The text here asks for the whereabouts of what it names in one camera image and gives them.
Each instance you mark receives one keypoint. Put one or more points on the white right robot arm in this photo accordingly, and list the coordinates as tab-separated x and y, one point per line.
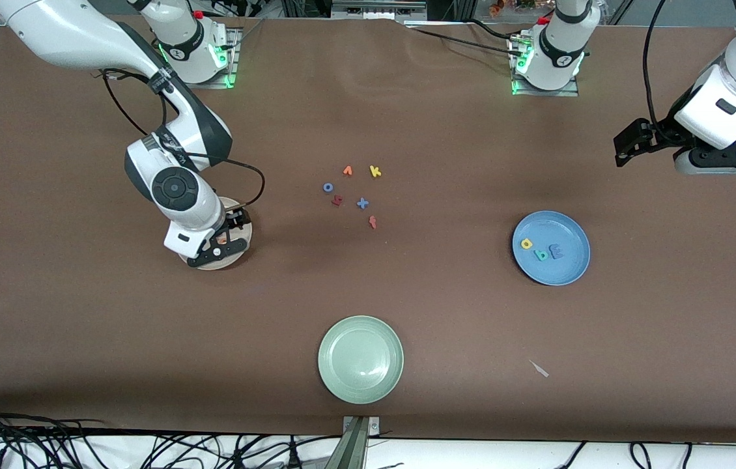
68	39

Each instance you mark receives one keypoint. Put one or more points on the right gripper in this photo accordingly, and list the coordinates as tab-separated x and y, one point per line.
236	220

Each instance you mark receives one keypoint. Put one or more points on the aluminium frame profile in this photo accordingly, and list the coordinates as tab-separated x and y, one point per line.
374	10

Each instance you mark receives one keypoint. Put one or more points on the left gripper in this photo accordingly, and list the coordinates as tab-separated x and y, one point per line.
662	133

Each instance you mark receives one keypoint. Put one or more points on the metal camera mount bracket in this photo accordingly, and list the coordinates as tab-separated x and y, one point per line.
355	449

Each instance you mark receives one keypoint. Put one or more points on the white paper scrap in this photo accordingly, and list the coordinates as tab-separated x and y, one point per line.
540	370

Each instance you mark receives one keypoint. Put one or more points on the blue round plate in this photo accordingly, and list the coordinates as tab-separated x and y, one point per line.
563	228

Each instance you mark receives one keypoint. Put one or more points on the teal letter b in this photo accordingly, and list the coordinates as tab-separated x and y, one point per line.
541	254

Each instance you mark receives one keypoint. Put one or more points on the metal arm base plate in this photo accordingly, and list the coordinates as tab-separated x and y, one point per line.
570	91
228	71

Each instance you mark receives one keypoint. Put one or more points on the blue letter m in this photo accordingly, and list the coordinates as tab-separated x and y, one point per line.
557	251

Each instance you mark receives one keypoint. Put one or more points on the brown table cover sheet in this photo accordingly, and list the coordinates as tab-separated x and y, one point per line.
81	326

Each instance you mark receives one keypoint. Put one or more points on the dark red letter z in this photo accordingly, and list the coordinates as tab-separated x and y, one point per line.
337	200

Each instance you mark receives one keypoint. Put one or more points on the pale green round plate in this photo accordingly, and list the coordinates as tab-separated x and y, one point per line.
361	359

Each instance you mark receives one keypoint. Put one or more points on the beige round plate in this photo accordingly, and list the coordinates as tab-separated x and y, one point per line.
228	262

